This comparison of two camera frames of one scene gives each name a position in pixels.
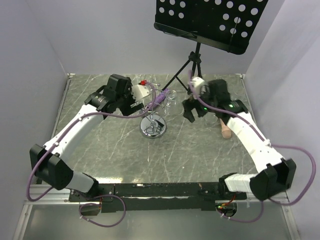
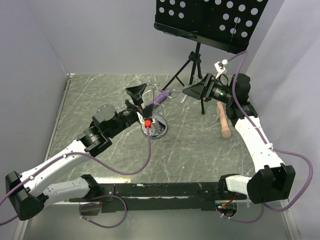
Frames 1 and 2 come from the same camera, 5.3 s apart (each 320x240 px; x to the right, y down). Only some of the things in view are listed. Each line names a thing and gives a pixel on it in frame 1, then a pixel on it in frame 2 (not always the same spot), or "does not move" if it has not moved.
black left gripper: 127,109 to 136,93
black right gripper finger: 188,113 to 194,91
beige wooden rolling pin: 225,130 does not move
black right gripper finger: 188,104 to 205,81
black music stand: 232,25 does not move
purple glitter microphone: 160,97 does not move
